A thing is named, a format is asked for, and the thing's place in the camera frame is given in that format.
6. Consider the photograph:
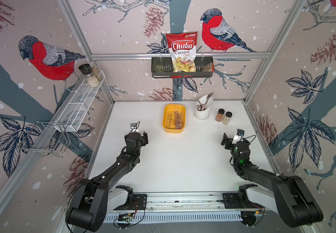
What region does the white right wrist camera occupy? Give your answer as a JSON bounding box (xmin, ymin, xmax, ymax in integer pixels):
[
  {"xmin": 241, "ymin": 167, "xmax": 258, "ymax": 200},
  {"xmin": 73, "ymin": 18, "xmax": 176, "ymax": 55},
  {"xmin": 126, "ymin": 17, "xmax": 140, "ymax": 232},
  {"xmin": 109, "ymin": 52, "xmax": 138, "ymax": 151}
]
[{"xmin": 232, "ymin": 129, "xmax": 245, "ymax": 145}]

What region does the pink straight stencil ruler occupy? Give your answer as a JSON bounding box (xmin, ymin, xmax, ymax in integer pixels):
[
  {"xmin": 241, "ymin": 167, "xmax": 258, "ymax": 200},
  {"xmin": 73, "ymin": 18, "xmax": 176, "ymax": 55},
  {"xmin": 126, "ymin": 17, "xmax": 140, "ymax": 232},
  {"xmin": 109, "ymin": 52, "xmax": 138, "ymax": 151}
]
[{"xmin": 174, "ymin": 111, "xmax": 184, "ymax": 130}]

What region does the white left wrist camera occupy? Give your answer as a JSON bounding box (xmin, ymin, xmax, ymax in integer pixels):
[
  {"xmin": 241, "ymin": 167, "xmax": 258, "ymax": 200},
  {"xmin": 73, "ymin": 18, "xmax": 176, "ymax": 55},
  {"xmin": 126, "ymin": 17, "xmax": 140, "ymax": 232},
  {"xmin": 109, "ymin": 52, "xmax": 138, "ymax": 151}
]
[{"xmin": 130, "ymin": 122, "xmax": 139, "ymax": 133}]

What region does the metal fork in cup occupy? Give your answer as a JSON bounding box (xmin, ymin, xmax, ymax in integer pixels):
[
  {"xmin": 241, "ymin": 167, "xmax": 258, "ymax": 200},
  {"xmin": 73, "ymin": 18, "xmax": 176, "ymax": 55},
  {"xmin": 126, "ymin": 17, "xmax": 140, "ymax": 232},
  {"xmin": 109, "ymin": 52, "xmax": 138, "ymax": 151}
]
[{"xmin": 198, "ymin": 92, "xmax": 214, "ymax": 111}]

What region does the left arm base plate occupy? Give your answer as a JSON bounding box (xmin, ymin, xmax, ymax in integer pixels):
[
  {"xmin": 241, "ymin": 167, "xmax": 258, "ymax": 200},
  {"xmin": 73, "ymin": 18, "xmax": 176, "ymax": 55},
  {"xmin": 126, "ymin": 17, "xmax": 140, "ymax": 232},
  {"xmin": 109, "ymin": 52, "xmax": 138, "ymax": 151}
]
[{"xmin": 115, "ymin": 185, "xmax": 148, "ymax": 210}]

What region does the black lid jar on shelf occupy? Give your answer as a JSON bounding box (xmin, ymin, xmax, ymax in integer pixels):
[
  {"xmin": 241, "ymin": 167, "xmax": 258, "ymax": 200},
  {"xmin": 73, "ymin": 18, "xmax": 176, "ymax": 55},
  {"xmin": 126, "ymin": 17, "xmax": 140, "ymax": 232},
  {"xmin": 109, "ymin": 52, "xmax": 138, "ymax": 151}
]
[{"xmin": 78, "ymin": 64, "xmax": 93, "ymax": 76}]

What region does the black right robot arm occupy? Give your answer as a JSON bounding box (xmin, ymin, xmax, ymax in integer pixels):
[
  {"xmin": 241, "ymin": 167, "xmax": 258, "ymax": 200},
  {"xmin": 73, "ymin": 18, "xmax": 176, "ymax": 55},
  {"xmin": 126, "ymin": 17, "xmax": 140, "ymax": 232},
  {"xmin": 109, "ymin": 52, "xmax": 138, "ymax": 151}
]
[{"xmin": 221, "ymin": 129, "xmax": 324, "ymax": 228}]

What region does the black wire wall basket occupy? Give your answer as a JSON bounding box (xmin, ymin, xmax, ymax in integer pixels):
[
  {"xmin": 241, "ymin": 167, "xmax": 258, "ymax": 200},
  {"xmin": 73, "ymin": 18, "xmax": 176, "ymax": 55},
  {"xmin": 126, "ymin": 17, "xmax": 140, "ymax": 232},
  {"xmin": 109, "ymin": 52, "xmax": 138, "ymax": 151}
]
[{"xmin": 151, "ymin": 57, "xmax": 214, "ymax": 78}]

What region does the short clear grey ruler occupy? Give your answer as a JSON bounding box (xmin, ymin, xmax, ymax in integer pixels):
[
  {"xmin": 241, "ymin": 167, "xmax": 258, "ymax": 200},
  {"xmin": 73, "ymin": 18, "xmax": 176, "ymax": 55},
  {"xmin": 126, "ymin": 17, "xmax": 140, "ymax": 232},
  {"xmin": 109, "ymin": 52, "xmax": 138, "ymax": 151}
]
[{"xmin": 166, "ymin": 113, "xmax": 172, "ymax": 129}]

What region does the red cassava chips bag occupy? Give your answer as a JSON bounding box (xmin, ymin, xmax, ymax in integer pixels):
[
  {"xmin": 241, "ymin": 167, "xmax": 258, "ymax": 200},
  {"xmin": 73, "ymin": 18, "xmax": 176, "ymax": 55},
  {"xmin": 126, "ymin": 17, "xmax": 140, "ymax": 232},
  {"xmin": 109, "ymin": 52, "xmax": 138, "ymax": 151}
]
[{"xmin": 166, "ymin": 32, "xmax": 198, "ymax": 72}]

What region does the pale spice jar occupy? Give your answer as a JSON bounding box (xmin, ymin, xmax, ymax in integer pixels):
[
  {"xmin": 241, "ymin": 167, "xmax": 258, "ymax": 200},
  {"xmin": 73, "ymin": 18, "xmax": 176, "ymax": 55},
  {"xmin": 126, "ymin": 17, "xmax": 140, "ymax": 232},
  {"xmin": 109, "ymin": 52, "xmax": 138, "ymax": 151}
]
[{"xmin": 221, "ymin": 112, "xmax": 233, "ymax": 125}]

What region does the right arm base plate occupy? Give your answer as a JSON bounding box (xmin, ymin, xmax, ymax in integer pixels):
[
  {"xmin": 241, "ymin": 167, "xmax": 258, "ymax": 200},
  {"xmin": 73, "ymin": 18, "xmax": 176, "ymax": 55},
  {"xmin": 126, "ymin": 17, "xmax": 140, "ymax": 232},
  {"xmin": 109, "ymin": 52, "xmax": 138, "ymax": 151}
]
[{"xmin": 220, "ymin": 184, "xmax": 263, "ymax": 209}]

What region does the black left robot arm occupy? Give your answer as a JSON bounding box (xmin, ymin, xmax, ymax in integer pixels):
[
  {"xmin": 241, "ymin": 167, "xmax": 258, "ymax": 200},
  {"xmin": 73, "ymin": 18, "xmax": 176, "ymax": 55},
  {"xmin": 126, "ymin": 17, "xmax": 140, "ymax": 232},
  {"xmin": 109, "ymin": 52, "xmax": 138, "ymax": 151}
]
[{"xmin": 65, "ymin": 132, "xmax": 148, "ymax": 232}]

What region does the brown spice jar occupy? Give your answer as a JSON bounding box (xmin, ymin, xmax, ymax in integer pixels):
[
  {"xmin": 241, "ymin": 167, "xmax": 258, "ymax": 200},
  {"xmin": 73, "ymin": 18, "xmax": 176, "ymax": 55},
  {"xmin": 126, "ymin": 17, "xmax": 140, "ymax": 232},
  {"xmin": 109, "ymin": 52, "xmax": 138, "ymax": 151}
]
[{"xmin": 216, "ymin": 108, "xmax": 225, "ymax": 122}]

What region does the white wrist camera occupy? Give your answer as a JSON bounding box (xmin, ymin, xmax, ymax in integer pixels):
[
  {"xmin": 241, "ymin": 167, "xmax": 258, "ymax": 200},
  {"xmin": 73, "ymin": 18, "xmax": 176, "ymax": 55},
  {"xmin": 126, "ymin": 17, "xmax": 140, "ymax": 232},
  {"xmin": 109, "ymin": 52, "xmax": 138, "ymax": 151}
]
[
  {"xmin": 130, "ymin": 122, "xmax": 139, "ymax": 133},
  {"xmin": 232, "ymin": 129, "xmax": 245, "ymax": 145}
]

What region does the yellow plastic storage box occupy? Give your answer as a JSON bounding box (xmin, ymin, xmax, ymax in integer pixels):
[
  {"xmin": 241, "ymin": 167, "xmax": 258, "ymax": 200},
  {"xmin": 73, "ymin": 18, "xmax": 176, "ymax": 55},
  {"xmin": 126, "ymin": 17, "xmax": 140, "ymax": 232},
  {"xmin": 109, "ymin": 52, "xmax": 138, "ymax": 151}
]
[{"xmin": 162, "ymin": 104, "xmax": 186, "ymax": 134}]

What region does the white utensil holder cup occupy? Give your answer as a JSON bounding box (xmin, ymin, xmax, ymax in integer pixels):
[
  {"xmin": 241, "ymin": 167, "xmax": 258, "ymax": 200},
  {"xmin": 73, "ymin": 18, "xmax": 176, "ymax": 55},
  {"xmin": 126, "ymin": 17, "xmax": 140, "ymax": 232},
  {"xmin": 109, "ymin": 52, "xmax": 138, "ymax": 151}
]
[{"xmin": 194, "ymin": 97, "xmax": 214, "ymax": 120}]

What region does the white wire wall shelf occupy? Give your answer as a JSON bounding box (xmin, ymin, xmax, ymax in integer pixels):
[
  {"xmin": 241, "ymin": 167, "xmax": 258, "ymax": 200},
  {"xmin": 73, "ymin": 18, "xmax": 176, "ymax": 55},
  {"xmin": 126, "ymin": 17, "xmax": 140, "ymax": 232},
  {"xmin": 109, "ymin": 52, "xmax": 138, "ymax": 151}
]
[{"xmin": 38, "ymin": 71, "xmax": 106, "ymax": 132}]

